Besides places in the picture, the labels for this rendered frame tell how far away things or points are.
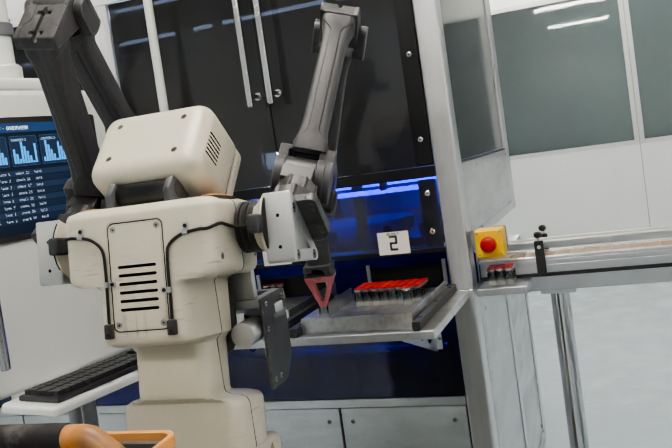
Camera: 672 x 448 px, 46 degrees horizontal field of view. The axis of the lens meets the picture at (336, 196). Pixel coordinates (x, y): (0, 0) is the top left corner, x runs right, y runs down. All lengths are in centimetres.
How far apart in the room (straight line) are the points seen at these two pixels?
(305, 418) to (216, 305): 102
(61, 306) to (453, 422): 107
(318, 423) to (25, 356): 80
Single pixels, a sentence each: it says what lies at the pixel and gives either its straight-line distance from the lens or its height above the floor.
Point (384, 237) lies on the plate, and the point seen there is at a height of 104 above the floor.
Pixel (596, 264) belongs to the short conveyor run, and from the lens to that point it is 214.
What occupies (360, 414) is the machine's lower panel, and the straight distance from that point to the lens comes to 225.
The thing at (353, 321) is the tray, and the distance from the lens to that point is 177.
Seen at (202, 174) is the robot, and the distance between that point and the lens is 130.
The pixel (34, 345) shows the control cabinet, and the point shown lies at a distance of 216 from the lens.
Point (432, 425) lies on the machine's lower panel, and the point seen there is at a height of 53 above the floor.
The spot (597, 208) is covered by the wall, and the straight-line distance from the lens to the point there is 664.
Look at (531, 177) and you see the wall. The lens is 665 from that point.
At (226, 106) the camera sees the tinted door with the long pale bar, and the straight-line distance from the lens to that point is 226.
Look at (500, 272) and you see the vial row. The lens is 208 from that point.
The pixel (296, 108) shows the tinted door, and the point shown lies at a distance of 217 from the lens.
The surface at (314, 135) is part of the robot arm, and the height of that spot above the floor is 131.
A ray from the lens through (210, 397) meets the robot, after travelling 134.
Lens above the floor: 127
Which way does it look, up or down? 3 degrees down
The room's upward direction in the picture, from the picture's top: 8 degrees counter-clockwise
